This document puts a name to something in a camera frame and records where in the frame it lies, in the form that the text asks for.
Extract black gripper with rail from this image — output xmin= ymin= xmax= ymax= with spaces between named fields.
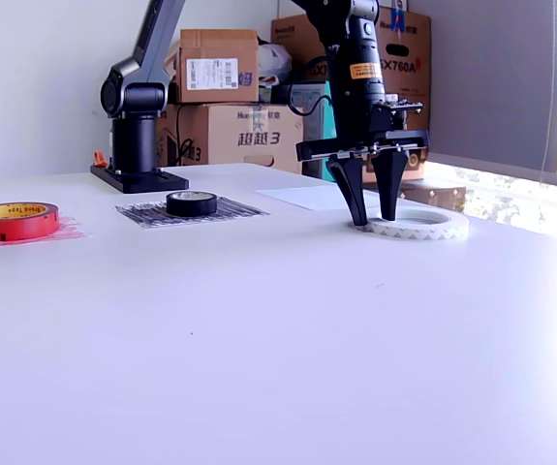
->
xmin=295 ymin=94 xmax=430 ymax=228

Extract red tape roll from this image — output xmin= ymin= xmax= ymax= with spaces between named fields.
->
xmin=0 ymin=201 xmax=61 ymax=242

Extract red scribbled paper sheet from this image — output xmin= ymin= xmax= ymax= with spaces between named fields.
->
xmin=0 ymin=215 xmax=88 ymax=251

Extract black scribbled paper sheet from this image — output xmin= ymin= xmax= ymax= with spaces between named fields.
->
xmin=114 ymin=196 xmax=270 ymax=230

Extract white plastic bag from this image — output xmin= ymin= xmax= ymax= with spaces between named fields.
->
xmin=257 ymin=42 xmax=293 ymax=87

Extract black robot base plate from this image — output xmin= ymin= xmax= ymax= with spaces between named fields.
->
xmin=89 ymin=164 xmax=190 ymax=195

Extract cardboard box with black lettering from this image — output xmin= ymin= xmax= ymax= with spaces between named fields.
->
xmin=374 ymin=5 xmax=433 ymax=135

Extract white tape roll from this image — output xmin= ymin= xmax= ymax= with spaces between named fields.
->
xmin=353 ymin=207 xmax=471 ymax=243

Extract blank white paper sheet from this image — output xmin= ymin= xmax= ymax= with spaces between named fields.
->
xmin=254 ymin=183 xmax=386 ymax=213

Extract teal and black carton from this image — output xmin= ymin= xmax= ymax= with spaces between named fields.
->
xmin=287 ymin=81 xmax=337 ymax=181

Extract dark brown low box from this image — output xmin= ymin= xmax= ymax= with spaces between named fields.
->
xmin=398 ymin=185 xmax=468 ymax=214

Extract grey roller blind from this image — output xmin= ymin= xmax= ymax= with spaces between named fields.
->
xmin=406 ymin=0 xmax=557 ymax=186

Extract large printed brown cardboard box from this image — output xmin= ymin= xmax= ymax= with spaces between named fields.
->
xmin=155 ymin=102 xmax=305 ymax=174

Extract cardboard box with shipping label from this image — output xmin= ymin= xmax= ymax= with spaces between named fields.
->
xmin=175 ymin=28 xmax=260 ymax=105

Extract black tape roll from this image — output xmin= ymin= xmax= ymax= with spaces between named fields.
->
xmin=165 ymin=190 xmax=219 ymax=218

